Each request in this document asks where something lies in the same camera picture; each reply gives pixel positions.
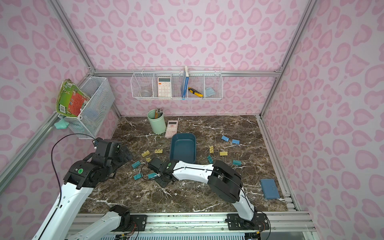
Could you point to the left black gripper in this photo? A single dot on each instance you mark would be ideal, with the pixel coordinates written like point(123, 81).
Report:
point(120, 153)

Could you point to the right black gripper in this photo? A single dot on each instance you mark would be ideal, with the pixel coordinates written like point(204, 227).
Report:
point(157, 168)

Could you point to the large yellow binder clip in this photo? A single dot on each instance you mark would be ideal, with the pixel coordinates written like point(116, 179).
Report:
point(146, 153)

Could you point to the large teal binder clip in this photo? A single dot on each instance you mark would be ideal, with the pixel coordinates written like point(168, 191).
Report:
point(136, 164)

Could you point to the blue binder clip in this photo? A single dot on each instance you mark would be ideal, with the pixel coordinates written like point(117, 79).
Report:
point(224, 138)
point(235, 141)

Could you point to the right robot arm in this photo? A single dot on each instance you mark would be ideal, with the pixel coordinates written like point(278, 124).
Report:
point(220, 177)

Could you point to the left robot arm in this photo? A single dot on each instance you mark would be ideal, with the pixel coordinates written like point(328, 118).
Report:
point(79, 182)

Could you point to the teal plastic storage box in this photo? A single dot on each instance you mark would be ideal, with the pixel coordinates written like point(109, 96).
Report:
point(184, 148)

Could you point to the blue storage box lid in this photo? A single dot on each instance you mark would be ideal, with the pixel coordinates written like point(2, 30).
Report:
point(269, 188)

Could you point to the white mesh side basket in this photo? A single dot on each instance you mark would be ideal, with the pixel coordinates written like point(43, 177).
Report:
point(90, 120)

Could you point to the pink calculator on table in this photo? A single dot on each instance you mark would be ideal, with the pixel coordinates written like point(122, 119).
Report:
point(172, 128)

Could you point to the mint green pencil cup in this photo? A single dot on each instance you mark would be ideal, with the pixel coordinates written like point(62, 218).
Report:
point(158, 125)

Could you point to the pencils in cup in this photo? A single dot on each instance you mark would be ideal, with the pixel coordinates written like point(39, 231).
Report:
point(158, 113)

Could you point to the mint star-shaped hook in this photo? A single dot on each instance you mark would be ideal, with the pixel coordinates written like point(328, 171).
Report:
point(61, 124)

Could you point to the green red booklet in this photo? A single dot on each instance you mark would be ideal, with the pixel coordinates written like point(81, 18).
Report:
point(71, 99)

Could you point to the clear tape roll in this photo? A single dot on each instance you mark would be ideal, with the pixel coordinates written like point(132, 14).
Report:
point(146, 93)

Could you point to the yellow utility knife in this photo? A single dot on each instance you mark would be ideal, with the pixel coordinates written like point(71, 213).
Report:
point(195, 92)

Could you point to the white calculator in basket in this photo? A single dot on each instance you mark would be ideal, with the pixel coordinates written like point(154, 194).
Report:
point(164, 87)

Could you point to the blue book in basket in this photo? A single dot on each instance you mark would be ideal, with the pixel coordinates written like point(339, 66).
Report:
point(185, 81)

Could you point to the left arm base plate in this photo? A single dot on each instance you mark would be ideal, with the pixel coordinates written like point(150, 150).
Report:
point(131, 223)

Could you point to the white wire wall basket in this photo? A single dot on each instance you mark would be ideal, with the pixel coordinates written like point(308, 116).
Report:
point(200, 79)

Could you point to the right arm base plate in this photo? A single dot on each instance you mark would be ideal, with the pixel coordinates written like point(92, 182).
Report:
point(259, 222)

